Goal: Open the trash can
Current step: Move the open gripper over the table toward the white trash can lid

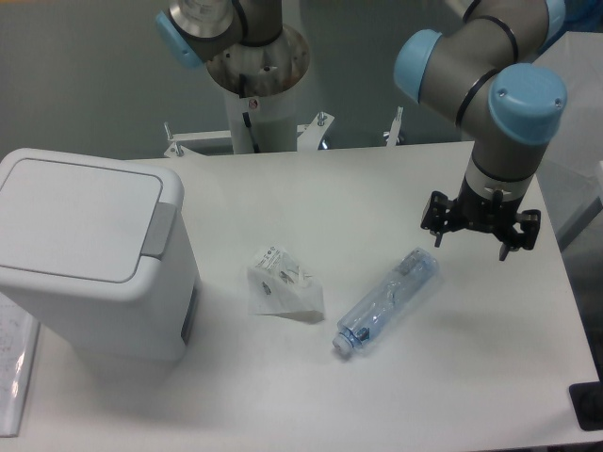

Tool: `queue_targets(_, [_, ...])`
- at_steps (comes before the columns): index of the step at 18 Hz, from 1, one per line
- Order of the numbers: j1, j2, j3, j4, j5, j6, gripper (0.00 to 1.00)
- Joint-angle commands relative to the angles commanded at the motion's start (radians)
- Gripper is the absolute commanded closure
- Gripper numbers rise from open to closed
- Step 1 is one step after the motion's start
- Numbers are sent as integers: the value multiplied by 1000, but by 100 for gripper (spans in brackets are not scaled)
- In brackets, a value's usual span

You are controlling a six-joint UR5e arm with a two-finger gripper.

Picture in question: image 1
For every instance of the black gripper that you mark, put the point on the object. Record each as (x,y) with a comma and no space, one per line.
(473,212)

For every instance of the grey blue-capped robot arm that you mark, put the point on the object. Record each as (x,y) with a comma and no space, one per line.
(478,78)

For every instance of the white plastic trash can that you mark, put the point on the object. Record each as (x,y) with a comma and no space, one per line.
(147,316)

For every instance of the white trash can lid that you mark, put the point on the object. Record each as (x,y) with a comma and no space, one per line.
(74,221)

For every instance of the clear blue plastic bottle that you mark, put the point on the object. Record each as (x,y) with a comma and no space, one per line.
(389,299)

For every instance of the black object at edge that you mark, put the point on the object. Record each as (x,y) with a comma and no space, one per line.
(586,398)

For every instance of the crumpled white plastic bag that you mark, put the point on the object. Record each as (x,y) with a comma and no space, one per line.
(279,284)

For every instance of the laminated paper sheet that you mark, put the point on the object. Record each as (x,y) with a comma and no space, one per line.
(19,337)

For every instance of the white clamp bracket frame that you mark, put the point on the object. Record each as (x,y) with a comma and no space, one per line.
(254,137)

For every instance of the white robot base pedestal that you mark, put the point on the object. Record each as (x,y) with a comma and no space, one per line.
(261,81)

